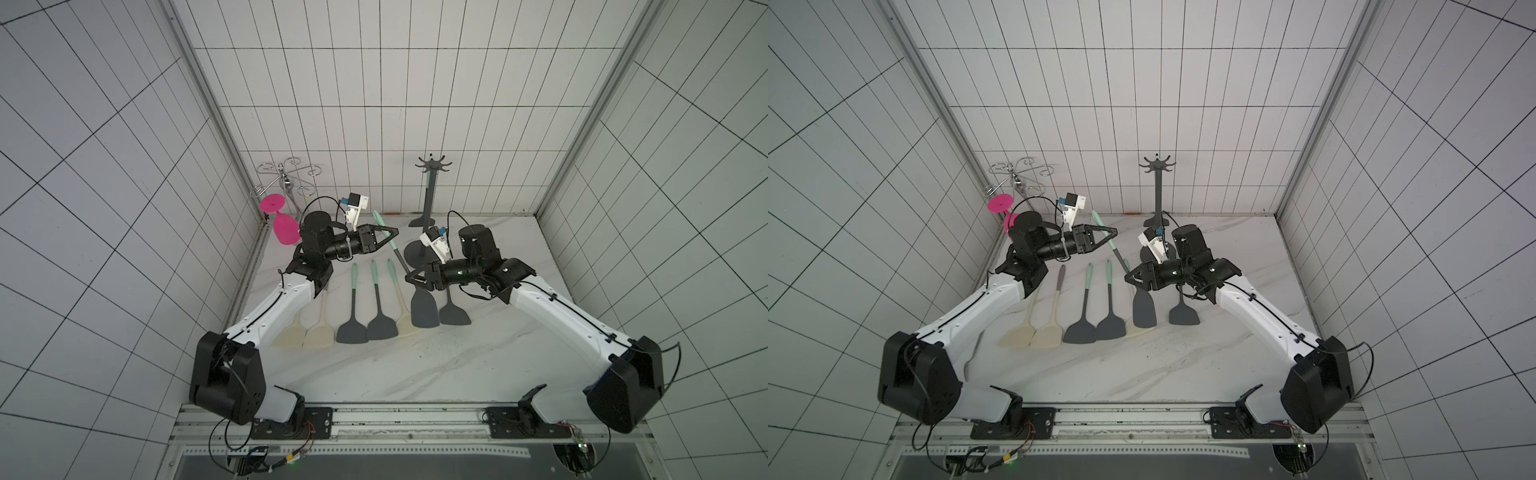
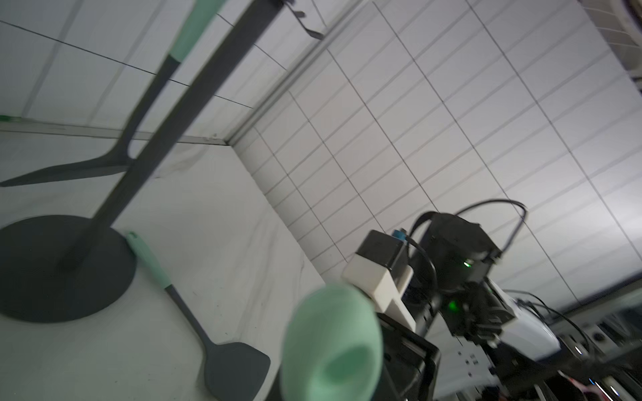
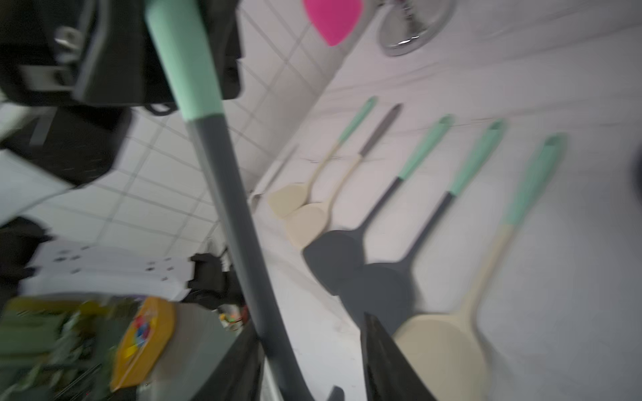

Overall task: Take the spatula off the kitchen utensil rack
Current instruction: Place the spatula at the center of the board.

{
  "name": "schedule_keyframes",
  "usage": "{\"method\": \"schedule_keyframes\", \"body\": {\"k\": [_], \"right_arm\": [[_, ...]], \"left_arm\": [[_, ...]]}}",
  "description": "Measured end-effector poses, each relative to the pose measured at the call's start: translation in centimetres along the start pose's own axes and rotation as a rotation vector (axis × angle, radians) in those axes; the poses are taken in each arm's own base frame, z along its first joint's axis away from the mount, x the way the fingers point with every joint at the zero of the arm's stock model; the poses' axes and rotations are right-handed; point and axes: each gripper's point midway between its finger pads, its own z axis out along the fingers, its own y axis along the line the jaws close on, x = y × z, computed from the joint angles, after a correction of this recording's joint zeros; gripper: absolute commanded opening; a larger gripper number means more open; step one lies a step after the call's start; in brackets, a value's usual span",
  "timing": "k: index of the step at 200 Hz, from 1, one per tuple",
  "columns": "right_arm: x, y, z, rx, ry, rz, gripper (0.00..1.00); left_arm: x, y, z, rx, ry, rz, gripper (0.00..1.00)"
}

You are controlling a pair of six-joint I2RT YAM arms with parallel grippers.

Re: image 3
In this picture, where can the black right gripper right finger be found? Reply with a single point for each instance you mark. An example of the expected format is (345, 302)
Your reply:
(387, 373)

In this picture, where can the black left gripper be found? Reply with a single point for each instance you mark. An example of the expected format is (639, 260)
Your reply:
(120, 53)

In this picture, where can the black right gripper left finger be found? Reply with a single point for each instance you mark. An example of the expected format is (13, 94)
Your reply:
(239, 374)

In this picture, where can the grey spatula mint handle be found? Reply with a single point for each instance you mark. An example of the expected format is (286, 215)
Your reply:
(385, 289)
(335, 255)

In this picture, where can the grey slotted turner mint handle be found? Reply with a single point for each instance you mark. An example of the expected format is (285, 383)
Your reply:
(181, 42)

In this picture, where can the cream spatula grey handle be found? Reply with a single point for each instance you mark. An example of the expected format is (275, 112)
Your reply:
(308, 222)

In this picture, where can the cream spatula mint handle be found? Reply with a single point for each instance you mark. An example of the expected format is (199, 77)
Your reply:
(290, 198)

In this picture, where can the cream turner mint handle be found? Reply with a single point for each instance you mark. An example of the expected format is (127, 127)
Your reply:
(445, 350)

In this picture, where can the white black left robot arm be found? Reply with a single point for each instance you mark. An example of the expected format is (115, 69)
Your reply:
(78, 143)

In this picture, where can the chrome wine glass rack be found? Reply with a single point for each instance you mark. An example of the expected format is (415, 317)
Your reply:
(410, 25)

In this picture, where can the dark grey utensil rack stand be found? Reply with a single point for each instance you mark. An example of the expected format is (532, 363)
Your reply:
(636, 174)

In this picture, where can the yellow round object outside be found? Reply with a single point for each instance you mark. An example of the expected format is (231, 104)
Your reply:
(143, 343)

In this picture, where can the pink plastic wine glass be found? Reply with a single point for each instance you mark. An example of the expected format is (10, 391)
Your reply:
(334, 20)

